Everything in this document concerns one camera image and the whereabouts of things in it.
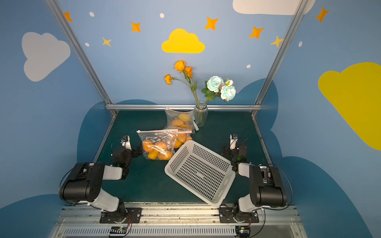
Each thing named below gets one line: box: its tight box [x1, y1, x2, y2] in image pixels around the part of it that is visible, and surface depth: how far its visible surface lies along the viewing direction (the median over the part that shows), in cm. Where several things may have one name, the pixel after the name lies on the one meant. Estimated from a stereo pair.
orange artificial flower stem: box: [164, 60, 200, 108], surface depth 94 cm
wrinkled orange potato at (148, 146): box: [142, 139, 155, 153], surface depth 91 cm
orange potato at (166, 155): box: [157, 150, 173, 161], surface depth 92 cm
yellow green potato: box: [178, 112, 191, 122], surface depth 115 cm
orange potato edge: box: [177, 133, 188, 143], surface depth 98 cm
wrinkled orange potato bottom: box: [154, 141, 168, 152], surface depth 92 cm
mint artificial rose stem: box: [200, 75, 237, 108], surface depth 68 cm
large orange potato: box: [171, 119, 184, 127], surface depth 112 cm
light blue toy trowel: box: [192, 120, 200, 132], surface depth 113 cm
